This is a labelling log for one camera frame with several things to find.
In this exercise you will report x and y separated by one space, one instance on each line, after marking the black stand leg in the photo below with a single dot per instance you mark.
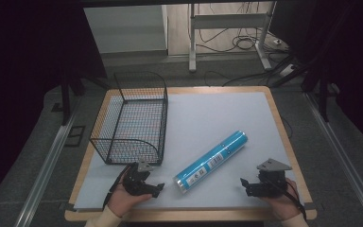
324 97
65 101

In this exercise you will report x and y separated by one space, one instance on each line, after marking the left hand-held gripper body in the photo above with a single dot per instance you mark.
133 181

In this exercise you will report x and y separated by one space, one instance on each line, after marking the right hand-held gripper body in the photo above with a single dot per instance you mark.
272 181

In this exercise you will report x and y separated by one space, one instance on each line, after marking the black tape piece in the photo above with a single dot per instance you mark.
310 206

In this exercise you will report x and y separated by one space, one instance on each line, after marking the white metal desk frame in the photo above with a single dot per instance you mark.
228 21

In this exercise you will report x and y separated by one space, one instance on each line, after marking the blue cylindrical tube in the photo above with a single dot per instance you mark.
211 161

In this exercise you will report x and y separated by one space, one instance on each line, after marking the black floor plate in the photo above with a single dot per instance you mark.
75 135

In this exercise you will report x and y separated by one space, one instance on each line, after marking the white power strip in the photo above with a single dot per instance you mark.
287 70

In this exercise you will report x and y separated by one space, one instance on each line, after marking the person's left hand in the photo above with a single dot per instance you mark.
124 200

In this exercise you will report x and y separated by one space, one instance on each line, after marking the person's right hand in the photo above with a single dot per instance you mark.
282 206

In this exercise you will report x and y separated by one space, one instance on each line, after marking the metal floor rail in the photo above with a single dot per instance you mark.
343 157
42 176

